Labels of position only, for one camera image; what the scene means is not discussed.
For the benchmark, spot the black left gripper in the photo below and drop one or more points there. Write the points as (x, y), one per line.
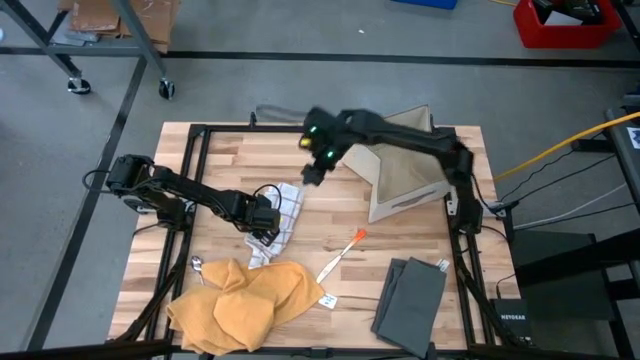
(260, 215)

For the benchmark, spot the blue plastic bin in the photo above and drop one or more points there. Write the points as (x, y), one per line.
(425, 3)

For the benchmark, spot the black aluminium table frame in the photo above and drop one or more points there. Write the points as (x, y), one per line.
(240, 129)

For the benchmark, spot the beige fabric storage box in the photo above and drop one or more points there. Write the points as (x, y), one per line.
(400, 185)

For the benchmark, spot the black Netgear network switch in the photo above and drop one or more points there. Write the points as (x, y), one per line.
(512, 317)

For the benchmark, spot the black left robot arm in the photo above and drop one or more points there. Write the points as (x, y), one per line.
(200, 192)

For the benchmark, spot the white checked towel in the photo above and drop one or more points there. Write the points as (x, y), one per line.
(290, 200)

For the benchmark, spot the mustard yellow towel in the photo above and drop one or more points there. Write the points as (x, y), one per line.
(240, 305)

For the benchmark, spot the dark grey towel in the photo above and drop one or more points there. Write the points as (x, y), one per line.
(410, 305)

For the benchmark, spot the black metal stand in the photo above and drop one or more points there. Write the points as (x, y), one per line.
(625, 165)

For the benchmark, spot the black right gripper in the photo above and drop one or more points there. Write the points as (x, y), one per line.
(325, 140)

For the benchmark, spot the grey metal wheeled cart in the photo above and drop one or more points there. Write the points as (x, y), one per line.
(140, 35)

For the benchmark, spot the brown cardboard sheets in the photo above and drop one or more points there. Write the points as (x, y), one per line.
(95, 17)

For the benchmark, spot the red plastic bin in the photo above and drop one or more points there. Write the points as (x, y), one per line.
(530, 35)

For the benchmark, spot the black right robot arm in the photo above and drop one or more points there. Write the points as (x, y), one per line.
(410, 140)

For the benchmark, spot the silver metal spoon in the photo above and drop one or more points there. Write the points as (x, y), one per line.
(196, 262)

